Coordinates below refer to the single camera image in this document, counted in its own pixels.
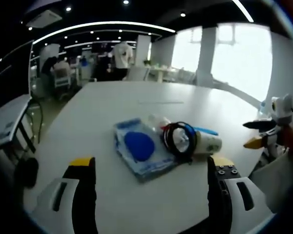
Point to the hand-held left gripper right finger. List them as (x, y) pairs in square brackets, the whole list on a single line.
[(230, 195)]

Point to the black round stool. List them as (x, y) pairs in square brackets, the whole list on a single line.
[(27, 171)]

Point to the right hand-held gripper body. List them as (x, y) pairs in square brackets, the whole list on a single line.
[(280, 114)]

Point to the blue pen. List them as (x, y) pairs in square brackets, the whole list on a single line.
[(206, 130)]

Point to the small white bottle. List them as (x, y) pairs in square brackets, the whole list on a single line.
[(158, 120)]

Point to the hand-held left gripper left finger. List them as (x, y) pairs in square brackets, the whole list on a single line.
[(63, 195)]

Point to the white paper cup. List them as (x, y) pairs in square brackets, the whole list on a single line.
[(207, 143)]

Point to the ceiling air conditioner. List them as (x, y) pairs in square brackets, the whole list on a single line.
[(44, 19)]

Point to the grey side desk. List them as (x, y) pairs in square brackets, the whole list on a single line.
[(7, 119)]

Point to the clear packet with blue puff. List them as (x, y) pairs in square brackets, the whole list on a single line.
[(140, 148)]

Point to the white table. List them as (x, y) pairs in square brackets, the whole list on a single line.
[(136, 102)]

